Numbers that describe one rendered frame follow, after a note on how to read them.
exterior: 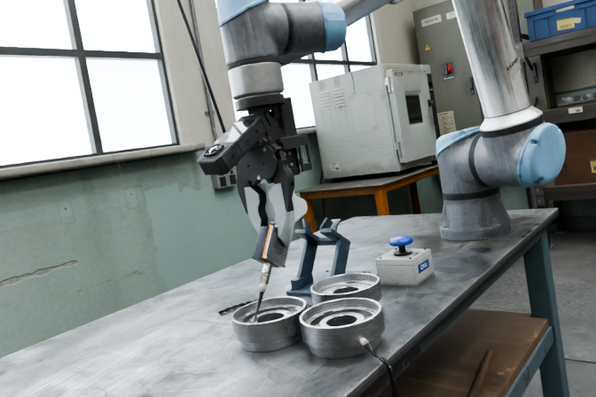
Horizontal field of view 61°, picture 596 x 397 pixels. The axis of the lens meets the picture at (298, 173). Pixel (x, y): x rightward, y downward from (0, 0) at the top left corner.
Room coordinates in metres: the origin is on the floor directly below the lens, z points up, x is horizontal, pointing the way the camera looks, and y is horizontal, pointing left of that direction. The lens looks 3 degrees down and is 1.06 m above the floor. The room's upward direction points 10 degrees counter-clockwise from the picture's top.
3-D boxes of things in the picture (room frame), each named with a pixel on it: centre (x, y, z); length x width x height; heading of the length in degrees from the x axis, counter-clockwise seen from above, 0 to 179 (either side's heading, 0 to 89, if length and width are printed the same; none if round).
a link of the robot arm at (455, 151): (1.11, -0.37, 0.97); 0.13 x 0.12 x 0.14; 30
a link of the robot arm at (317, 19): (0.80, -0.04, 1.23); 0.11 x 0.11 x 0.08; 30
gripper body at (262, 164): (0.74, 0.03, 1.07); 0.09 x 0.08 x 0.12; 142
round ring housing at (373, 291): (0.76, -0.04, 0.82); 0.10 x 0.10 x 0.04
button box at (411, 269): (0.86, -0.16, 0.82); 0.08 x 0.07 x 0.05; 140
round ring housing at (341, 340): (0.63, -0.02, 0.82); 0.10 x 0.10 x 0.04
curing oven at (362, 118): (3.27, -0.58, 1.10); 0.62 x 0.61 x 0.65; 140
